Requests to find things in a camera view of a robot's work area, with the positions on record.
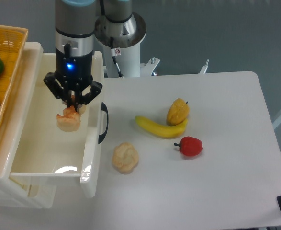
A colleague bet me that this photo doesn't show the white drawer cabinet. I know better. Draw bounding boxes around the white drawer cabinet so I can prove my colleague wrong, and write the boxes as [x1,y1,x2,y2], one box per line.
[0,42,56,208]

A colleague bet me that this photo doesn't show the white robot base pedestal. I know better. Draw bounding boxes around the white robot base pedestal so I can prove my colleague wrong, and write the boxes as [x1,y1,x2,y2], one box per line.
[95,12,160,78]

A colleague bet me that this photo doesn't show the round bread roll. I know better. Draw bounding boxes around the round bread roll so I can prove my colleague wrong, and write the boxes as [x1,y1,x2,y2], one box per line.
[112,142,139,173]

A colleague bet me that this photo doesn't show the orange yellow bell pepper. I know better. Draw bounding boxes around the orange yellow bell pepper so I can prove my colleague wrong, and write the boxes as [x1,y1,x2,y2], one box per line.
[166,98,190,126]

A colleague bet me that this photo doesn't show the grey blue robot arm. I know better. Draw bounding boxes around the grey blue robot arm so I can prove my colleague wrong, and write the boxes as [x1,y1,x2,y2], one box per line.
[44,0,146,111]

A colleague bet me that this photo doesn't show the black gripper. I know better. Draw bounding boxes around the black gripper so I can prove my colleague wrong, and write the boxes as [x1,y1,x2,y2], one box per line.
[44,50,102,112]

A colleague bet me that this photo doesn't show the square toasted bread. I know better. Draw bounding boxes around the square toasted bread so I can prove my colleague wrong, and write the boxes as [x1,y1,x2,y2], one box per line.
[56,105,86,132]

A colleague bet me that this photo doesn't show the white open upper drawer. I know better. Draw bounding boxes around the white open upper drawer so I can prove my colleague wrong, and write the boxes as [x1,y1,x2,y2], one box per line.
[11,53,106,198]

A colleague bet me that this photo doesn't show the black drawer handle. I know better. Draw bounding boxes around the black drawer handle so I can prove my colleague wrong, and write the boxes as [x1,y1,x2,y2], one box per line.
[98,102,109,144]

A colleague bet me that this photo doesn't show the yellow banana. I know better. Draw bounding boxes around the yellow banana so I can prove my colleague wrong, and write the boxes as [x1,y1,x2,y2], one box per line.
[135,116,188,138]

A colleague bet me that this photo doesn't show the black cable on pedestal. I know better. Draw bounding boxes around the black cable on pedestal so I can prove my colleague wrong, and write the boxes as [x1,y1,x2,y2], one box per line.
[109,37,124,78]

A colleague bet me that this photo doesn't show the yellow woven basket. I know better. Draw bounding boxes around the yellow woven basket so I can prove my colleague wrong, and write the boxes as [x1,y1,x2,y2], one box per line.
[0,25,28,127]

